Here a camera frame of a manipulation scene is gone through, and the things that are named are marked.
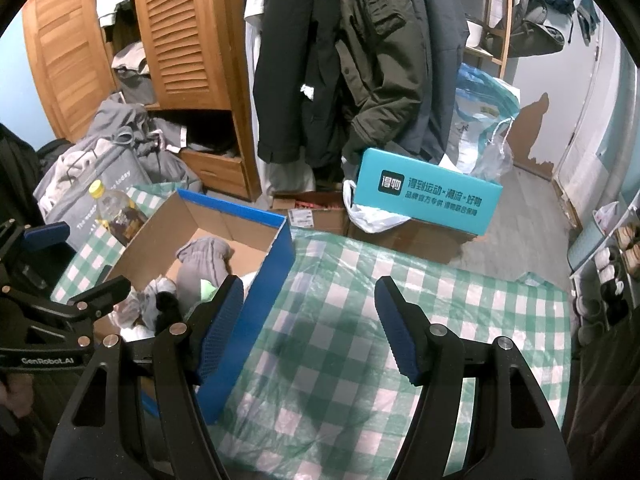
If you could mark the green checked cloth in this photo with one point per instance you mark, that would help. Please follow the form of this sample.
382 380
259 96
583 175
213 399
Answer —
325 335

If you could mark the grey folded clothes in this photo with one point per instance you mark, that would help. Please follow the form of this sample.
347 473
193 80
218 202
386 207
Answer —
132 80

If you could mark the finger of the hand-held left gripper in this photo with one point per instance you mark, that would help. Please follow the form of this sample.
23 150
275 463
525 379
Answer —
100 295
47 235

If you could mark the wooden shelf rack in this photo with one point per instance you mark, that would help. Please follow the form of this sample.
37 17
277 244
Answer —
505 35

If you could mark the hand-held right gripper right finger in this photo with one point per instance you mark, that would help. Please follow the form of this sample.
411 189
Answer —
400 330

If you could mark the teal shoe box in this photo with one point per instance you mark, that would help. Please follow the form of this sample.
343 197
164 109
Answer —
425 190

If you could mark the navy coat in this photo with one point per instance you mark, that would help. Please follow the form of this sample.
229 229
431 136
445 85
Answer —
440 85

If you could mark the olive green jacket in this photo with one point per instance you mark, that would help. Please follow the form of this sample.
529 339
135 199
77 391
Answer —
385 60

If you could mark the wooden wardrobe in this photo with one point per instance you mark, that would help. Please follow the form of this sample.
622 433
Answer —
245 135

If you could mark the cardboard box with red contents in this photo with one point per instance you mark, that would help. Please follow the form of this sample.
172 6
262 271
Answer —
320 215

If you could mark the brown cardboard box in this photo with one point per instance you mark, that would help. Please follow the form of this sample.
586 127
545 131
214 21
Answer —
425 242

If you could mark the group of assorted shoes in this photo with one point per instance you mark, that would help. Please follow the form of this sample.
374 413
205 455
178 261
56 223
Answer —
612 280

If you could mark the wooden wardrobe drawer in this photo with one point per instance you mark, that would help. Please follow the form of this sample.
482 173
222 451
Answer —
220 170

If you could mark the black sock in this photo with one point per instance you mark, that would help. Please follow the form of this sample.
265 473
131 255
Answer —
167 310

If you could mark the metal shoe rack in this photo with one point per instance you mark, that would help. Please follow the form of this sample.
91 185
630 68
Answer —
630 260

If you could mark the black backpack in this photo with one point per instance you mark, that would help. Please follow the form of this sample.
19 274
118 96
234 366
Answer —
55 152

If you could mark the black coat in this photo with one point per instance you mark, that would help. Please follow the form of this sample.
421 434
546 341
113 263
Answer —
300 60

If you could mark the grey printed tote bag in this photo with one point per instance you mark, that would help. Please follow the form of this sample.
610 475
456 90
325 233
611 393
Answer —
85 210

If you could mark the blue and white plastic bag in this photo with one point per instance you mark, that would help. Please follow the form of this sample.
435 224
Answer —
475 110

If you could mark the louvred wooden wardrobe door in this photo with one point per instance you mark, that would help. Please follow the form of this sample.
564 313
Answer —
60 60
185 35

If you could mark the light green sock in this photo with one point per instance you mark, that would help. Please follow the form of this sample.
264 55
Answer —
207 289

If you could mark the yellow-capped oil bottle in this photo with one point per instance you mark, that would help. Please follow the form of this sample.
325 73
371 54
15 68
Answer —
120 220

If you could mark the grey hoodie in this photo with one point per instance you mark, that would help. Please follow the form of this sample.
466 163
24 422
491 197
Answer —
120 120

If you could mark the person's left hand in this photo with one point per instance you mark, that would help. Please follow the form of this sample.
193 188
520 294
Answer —
17 395

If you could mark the blue-rimmed cardboard box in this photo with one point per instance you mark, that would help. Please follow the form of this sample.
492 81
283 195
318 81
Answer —
210 220

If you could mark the clear plastic bag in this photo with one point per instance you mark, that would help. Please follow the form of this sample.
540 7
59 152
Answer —
497 155

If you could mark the taupe sock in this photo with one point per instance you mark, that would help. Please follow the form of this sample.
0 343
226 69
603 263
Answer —
205 260

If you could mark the white door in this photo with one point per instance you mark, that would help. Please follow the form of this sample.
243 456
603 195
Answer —
595 135

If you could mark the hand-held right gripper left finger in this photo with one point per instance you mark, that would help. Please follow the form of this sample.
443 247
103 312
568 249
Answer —
220 330

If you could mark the grey hanging bag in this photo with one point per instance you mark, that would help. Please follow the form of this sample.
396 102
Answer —
540 35

